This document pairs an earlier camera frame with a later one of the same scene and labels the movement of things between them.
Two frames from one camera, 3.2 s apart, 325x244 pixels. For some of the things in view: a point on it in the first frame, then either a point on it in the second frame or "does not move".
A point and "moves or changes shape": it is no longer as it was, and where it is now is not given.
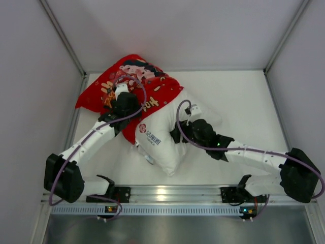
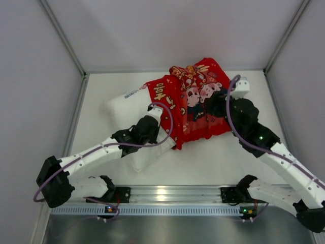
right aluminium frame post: (303, 5) does not move
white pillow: (153, 136) moves or changes shape
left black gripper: (111, 111) -> (157, 124)
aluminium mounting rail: (195, 194) does not move
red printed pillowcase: (147, 81) -> (197, 95)
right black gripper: (176, 132) -> (220, 102)
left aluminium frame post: (62, 36) does not move
